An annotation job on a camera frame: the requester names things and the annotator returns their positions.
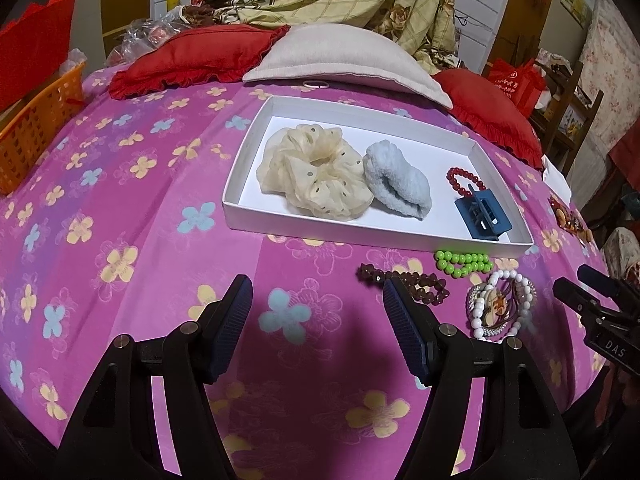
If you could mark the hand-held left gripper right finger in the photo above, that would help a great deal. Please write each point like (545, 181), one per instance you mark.
(405, 330)

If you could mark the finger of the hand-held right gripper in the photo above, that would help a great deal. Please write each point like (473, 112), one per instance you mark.
(600, 280)
(575, 295)

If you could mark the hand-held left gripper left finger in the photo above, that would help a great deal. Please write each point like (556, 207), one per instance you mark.
(232, 330)

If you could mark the blue hair claw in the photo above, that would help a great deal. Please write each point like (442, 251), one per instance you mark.
(470, 207)

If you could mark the light blue fluffy scrunchie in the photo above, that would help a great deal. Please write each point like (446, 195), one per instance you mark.
(395, 180)

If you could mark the white shallow box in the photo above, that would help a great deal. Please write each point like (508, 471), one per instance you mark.
(260, 180)

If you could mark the cream dotted scrunchie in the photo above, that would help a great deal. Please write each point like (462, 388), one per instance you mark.
(310, 180)

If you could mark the amber pendant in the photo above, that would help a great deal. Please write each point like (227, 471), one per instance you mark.
(495, 302)

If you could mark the printed white towel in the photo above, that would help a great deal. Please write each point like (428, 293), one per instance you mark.
(555, 180)

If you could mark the pink floral bedsheet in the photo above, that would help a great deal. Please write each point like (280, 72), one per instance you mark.
(150, 210)

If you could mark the wooden chair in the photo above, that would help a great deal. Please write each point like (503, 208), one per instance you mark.
(585, 110)

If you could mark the floral curtain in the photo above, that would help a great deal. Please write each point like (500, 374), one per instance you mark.
(615, 70)

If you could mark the red printed bag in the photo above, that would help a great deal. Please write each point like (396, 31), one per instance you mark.
(520, 85)

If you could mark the red ruffled pillow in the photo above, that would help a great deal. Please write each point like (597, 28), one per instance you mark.
(190, 55)
(480, 100)

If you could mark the red stick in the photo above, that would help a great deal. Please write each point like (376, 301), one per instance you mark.
(75, 101)

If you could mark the orange plastic basket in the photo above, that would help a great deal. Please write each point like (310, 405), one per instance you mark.
(35, 130)

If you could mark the grey white pillow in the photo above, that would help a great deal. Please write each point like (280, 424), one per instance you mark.
(340, 55)

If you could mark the clear plastic bags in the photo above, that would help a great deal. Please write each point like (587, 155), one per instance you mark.
(145, 35)

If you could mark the clear plastic bag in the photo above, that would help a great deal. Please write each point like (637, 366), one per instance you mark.
(75, 60)

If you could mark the framed wall picture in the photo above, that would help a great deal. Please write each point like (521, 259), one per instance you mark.
(575, 2)

